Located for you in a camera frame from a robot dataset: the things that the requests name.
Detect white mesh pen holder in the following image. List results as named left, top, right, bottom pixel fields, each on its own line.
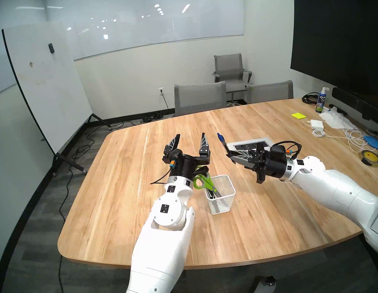
left=203, top=173, right=239, bottom=216

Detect thin black left camera cable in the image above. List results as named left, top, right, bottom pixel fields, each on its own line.
left=148, top=168, right=176, bottom=187

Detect white charger cable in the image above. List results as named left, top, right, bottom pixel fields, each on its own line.
left=302, top=110, right=377, bottom=162

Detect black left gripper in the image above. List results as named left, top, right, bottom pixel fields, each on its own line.
left=159, top=129, right=215, bottom=185

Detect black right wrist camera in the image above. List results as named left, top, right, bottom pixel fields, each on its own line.
left=268, top=142, right=290, bottom=163

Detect black floor cable bundle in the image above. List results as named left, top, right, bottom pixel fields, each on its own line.
left=139, top=111, right=165, bottom=124

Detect whiteboard cleaner spray bottle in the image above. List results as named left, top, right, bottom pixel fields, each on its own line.
left=312, top=86, right=333, bottom=114

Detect gray swivel chair with armrests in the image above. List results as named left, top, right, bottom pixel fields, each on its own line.
left=209, top=50, right=257, bottom=107

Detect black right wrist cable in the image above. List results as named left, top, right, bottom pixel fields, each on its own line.
left=274, top=139, right=305, bottom=165

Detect wide wall glass whiteboard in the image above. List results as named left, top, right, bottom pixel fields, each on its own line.
left=42, top=0, right=253, bottom=67

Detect white power adapter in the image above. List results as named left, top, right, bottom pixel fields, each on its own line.
left=309, top=117, right=325, bottom=131

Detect black and yellow tape roll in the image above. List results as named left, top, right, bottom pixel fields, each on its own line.
left=360, top=148, right=378, bottom=168

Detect crumpled white tissue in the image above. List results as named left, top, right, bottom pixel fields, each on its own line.
left=319, top=106, right=356, bottom=134

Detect green handled scissors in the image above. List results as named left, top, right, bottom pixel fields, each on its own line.
left=191, top=164, right=223, bottom=201

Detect black permanent marker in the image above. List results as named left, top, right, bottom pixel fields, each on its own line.
left=207, top=185, right=230, bottom=213

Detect rolling whiteboard on black stand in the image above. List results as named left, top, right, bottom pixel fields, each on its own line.
left=2, top=14, right=119, bottom=184

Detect flat blue plastic object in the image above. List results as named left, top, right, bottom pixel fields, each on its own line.
left=363, top=133, right=378, bottom=152

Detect large black wall television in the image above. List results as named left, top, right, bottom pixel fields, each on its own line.
left=279, top=0, right=378, bottom=119

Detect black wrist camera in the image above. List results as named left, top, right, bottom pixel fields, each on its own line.
left=268, top=142, right=290, bottom=163
left=165, top=148, right=186, bottom=170

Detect black video sound bar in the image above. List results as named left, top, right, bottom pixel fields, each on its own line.
left=330, top=80, right=378, bottom=134

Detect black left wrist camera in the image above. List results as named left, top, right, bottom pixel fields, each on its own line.
left=165, top=148, right=186, bottom=170

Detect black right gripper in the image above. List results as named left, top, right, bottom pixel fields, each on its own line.
left=225, top=140, right=295, bottom=189

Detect gray mesh office chair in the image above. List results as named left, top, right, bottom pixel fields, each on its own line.
left=170, top=76, right=230, bottom=117
left=244, top=78, right=295, bottom=106

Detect coiled black cable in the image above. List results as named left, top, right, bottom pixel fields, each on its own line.
left=301, top=91, right=322, bottom=106

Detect silver table power outlet panel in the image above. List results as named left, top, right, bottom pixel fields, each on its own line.
left=227, top=135, right=278, bottom=158

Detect blue ballpoint pen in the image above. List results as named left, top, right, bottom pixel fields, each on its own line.
left=216, top=131, right=231, bottom=156

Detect long black floor cable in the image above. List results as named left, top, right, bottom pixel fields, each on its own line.
left=32, top=119, right=163, bottom=293

